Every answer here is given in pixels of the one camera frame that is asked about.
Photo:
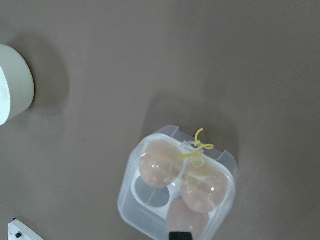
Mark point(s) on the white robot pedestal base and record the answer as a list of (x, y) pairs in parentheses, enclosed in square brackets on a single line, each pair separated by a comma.
[(19, 231)]

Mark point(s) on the white ceramic bowl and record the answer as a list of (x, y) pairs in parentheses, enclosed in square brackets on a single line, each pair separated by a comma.
[(17, 88)]

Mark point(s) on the brown egg from bowl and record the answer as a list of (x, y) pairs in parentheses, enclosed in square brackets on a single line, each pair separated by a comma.
[(204, 188)]

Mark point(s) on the clear plastic egg box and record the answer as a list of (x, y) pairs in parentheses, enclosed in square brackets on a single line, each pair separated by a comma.
[(145, 208)]

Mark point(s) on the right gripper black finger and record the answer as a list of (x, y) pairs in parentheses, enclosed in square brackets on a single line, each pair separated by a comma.
[(178, 235)]

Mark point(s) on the brown egg in box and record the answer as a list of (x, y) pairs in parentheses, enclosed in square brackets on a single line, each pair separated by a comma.
[(160, 164), (180, 218)]

